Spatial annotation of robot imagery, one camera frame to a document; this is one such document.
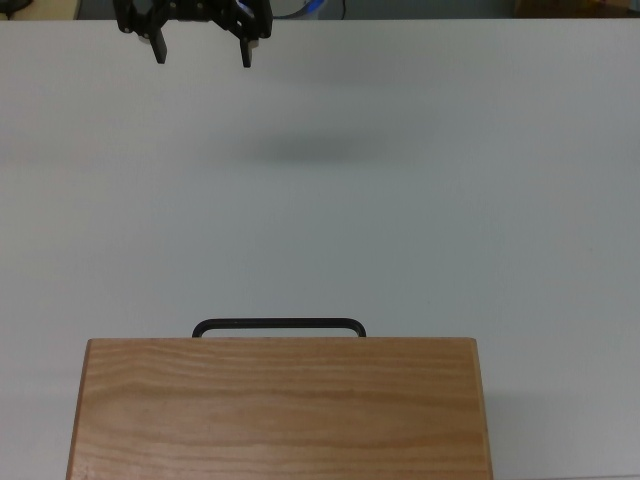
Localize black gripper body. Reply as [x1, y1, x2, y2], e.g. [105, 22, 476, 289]
[167, 0, 225, 24]

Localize black metal drawer handle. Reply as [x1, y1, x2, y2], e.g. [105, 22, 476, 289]
[191, 317, 367, 340]

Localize white robot base blue ring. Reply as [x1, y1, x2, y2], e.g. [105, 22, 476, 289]
[234, 0, 327, 21]

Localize wooden cabinet box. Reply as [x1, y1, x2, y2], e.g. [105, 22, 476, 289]
[65, 337, 494, 480]

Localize beige desk panel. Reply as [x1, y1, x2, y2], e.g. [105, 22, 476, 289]
[0, 0, 81, 22]

